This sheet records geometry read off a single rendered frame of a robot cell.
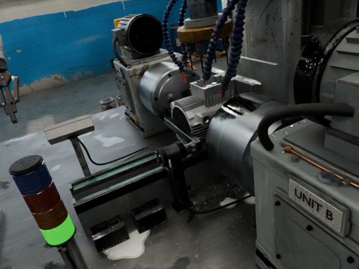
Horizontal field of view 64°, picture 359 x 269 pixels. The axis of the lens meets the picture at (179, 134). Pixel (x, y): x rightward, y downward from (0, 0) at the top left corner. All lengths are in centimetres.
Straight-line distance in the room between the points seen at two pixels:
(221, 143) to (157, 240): 36
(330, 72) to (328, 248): 27
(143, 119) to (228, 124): 75
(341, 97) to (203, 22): 56
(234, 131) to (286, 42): 37
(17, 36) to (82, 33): 118
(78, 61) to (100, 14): 105
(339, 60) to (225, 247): 57
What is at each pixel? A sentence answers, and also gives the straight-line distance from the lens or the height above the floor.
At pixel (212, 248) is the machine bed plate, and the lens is 86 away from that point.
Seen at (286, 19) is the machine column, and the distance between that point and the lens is 96.
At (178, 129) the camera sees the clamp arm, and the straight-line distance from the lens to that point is 97.
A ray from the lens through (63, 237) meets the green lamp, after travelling 67.
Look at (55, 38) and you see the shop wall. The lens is 647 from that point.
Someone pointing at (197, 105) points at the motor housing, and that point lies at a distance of 97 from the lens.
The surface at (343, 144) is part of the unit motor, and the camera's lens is 52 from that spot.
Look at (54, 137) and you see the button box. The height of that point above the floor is 105.
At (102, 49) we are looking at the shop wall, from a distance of 656.
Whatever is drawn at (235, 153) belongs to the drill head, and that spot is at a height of 108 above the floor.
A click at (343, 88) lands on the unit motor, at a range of 43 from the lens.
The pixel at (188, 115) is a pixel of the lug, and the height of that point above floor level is 108.
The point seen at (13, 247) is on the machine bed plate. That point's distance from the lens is 114.
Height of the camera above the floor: 146
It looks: 27 degrees down
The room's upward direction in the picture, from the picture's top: 11 degrees counter-clockwise
